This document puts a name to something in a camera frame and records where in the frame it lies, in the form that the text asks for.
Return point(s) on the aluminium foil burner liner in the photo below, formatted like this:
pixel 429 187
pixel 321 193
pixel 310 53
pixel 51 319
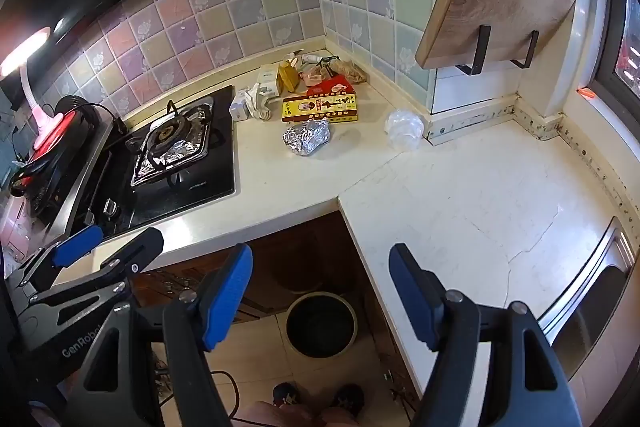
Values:
pixel 192 149

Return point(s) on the stove knob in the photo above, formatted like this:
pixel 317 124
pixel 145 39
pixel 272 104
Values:
pixel 110 207

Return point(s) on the red snack packet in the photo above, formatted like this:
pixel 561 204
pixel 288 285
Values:
pixel 332 85

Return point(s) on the black glass gas stove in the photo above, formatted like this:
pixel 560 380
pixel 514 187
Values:
pixel 215 172

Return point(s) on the person's shoe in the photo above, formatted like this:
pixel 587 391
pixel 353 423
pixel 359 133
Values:
pixel 292 394
pixel 348 399

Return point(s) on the window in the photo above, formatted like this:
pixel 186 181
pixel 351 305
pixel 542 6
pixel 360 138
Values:
pixel 627 57

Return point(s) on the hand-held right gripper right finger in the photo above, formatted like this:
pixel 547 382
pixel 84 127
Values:
pixel 415 297

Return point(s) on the stainless steel appliance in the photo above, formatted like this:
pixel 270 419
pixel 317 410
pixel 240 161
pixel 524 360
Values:
pixel 82 187

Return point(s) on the white carton box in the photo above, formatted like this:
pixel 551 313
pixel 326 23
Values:
pixel 269 79

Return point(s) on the black cutting board holder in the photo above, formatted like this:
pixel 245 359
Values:
pixel 481 52

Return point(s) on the black round cooker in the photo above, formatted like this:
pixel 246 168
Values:
pixel 75 117

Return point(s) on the small red item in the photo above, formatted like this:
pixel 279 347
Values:
pixel 586 93

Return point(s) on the gas burner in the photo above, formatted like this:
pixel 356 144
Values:
pixel 164 134

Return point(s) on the brown food bag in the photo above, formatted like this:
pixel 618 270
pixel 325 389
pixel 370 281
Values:
pixel 350 72

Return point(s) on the yellow and maroon seasoning box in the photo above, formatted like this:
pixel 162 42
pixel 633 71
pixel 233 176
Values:
pixel 320 108

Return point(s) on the small white box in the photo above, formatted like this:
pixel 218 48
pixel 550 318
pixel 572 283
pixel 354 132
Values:
pixel 238 104

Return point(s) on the clear plastic bag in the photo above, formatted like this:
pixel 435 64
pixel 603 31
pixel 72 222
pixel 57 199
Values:
pixel 404 129

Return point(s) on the wooden kitchen cabinet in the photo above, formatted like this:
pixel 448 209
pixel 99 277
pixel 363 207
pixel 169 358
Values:
pixel 300 252

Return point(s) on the pink desk lamp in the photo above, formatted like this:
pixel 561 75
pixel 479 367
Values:
pixel 27 52

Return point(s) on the person's left shoe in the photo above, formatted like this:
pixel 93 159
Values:
pixel 292 394

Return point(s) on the crumpled aluminium foil ball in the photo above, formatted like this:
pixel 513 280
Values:
pixel 306 137

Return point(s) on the stainless steel sink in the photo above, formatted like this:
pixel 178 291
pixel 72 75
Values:
pixel 590 307

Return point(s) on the person's right shoe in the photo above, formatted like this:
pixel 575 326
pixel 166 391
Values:
pixel 348 399

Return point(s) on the person's right leg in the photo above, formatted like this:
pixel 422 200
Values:
pixel 340 419

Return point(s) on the pink packet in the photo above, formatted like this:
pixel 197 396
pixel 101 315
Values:
pixel 312 78

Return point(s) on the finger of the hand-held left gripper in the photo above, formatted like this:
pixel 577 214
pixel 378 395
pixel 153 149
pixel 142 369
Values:
pixel 75 247
pixel 135 252

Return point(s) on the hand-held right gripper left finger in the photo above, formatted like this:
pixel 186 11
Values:
pixel 227 302

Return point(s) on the yellow packet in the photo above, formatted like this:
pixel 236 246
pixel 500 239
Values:
pixel 288 76

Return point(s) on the white wrapper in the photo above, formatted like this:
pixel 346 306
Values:
pixel 310 57

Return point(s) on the beige round trash bin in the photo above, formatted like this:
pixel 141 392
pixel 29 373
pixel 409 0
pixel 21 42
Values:
pixel 320 327

